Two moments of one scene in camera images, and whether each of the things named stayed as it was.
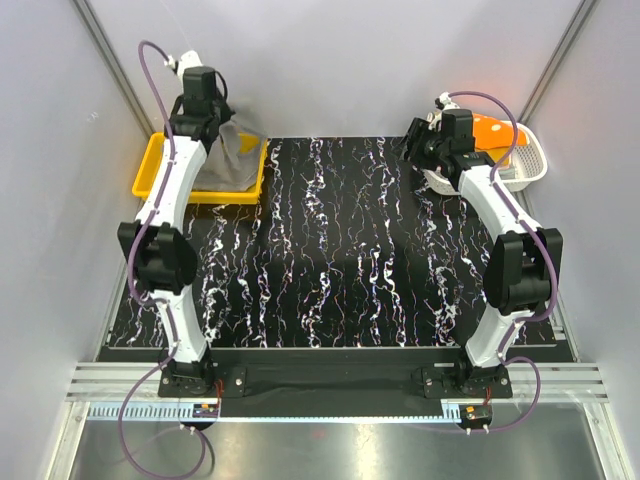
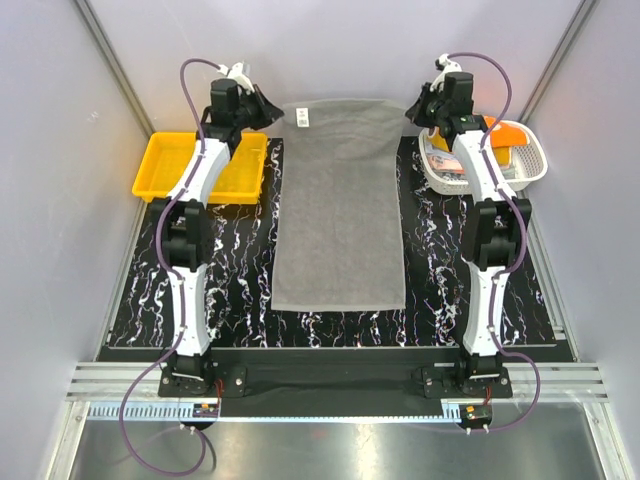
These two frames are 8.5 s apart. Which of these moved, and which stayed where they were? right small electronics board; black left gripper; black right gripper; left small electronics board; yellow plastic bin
Moved: black left gripper; black right gripper
Stayed: right small electronics board; yellow plastic bin; left small electronics board
